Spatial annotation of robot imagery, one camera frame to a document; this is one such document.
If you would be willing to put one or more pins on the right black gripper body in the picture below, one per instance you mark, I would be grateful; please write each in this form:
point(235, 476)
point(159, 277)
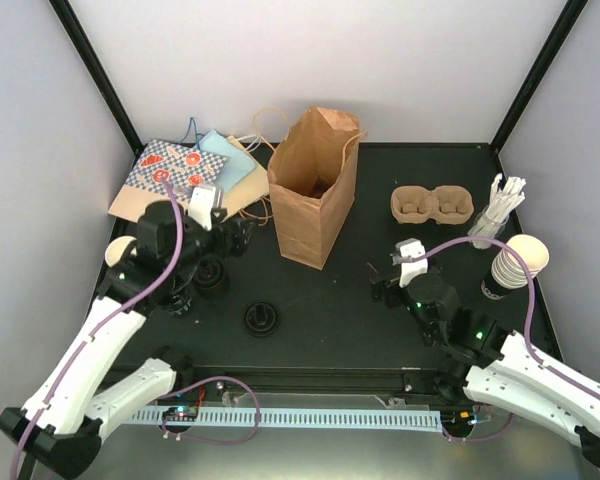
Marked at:
point(391, 299)

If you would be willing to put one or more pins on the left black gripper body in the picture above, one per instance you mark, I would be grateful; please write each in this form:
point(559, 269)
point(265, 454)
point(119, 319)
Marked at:
point(229, 248)

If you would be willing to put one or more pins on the black lid stack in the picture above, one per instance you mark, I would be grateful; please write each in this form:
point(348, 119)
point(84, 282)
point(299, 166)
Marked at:
point(261, 319)
point(210, 279)

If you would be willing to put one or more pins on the brown paper bag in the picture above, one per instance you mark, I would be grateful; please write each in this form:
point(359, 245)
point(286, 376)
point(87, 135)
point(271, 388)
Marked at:
point(312, 176)

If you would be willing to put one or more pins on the black sleeved paper cup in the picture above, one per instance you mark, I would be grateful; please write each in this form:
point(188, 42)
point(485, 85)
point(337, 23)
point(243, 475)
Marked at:
point(180, 303)

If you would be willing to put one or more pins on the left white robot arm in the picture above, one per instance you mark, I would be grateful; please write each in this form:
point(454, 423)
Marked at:
point(64, 424)

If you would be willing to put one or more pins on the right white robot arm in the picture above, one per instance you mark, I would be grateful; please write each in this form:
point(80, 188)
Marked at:
point(487, 363)

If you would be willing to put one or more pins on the tan paper bag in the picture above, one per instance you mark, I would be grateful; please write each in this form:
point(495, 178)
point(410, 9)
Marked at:
point(253, 188)

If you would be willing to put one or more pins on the light blue paper bag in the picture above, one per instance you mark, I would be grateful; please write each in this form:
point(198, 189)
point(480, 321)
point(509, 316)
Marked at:
point(238, 164)

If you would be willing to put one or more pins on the blue checkered paper bag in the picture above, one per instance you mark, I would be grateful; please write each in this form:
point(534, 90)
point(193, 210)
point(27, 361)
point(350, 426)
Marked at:
point(182, 167)

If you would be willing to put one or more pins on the far pulp cup carrier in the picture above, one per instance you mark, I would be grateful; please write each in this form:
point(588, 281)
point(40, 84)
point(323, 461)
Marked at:
point(446, 205)

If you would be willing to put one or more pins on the right paper cup stack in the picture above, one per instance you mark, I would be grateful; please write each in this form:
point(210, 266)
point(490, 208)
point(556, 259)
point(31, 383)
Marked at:
point(511, 269)

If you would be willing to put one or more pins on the paper cup stack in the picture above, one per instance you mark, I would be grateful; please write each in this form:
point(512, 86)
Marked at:
point(115, 251)
point(511, 269)

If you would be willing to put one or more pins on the left paper cup stack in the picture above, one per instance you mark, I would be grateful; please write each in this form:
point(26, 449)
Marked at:
point(115, 251)

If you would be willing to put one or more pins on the white straws in holder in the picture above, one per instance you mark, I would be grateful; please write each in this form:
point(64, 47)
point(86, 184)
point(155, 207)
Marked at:
point(504, 197)

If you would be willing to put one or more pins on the small circuit board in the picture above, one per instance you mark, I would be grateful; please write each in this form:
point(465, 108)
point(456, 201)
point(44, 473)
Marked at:
point(180, 413)

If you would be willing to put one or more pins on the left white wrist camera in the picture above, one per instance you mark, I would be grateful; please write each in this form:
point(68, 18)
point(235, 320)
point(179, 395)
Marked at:
point(206, 206)

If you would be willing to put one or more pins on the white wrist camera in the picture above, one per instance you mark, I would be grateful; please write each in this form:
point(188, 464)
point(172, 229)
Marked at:
point(409, 255)
point(206, 206)

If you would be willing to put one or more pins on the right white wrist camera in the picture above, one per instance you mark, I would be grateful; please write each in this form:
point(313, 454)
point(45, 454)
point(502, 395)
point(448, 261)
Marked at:
point(409, 255)

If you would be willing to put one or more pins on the light blue cable duct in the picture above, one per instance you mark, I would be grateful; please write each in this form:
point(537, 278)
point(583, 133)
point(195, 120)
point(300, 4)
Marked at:
point(299, 418)

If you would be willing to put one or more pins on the left black frame post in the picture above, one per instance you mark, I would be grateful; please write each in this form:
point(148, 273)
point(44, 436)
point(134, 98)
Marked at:
point(69, 20)

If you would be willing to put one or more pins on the black frame post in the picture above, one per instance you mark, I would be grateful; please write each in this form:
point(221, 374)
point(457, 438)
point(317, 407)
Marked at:
point(560, 31)
point(69, 20)

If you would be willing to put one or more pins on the right black frame post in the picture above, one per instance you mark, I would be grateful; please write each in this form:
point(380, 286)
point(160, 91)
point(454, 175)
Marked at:
point(560, 31)

